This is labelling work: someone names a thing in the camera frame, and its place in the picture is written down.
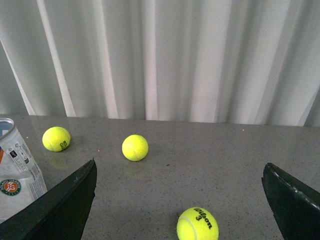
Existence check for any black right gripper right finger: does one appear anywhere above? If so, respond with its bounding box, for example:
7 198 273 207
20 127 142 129
261 162 320 240

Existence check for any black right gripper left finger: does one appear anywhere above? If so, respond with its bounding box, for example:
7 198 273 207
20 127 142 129
0 159 97 240

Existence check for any clear blue Wilson tennis can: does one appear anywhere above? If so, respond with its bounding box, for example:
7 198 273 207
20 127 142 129
0 118 47 223

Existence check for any tennis ball middle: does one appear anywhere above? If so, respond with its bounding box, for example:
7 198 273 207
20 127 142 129
42 126 71 152

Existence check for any tennis ball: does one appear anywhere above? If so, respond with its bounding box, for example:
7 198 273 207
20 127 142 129
176 207 219 240
42 126 71 152
122 134 149 162

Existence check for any tennis ball far right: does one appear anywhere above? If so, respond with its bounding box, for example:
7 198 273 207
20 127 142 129
176 207 219 240

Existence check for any white pleated curtain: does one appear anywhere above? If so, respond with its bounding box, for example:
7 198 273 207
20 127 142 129
0 0 320 126

